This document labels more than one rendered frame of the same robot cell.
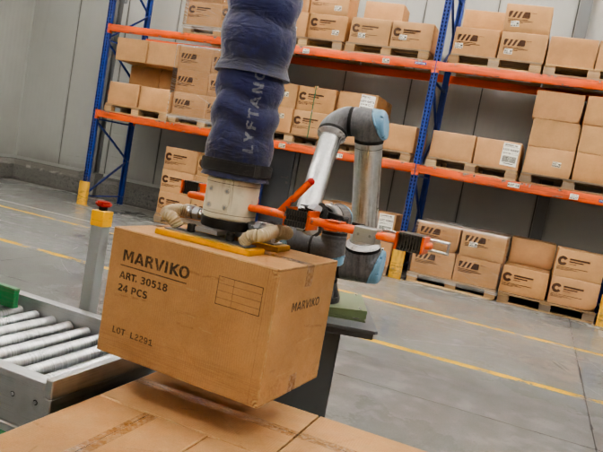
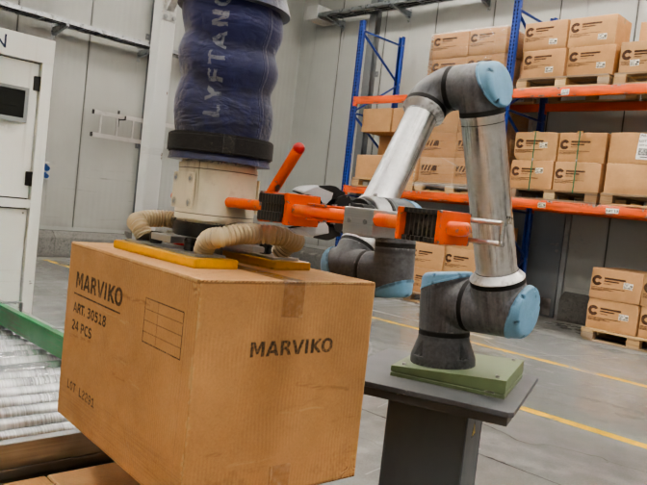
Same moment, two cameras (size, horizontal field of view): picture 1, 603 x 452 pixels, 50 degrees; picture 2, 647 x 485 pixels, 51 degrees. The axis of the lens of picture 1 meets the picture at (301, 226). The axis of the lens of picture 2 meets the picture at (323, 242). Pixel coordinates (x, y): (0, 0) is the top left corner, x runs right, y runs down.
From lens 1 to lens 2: 1.03 m
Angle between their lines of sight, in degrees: 24
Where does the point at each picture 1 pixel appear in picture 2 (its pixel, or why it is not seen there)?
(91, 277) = not seen: hidden behind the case
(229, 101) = (186, 45)
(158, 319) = (98, 369)
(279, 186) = (548, 256)
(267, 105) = (242, 43)
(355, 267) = (483, 312)
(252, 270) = (174, 285)
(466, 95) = not seen: outside the picture
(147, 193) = not seen: hidden behind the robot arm
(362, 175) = (473, 165)
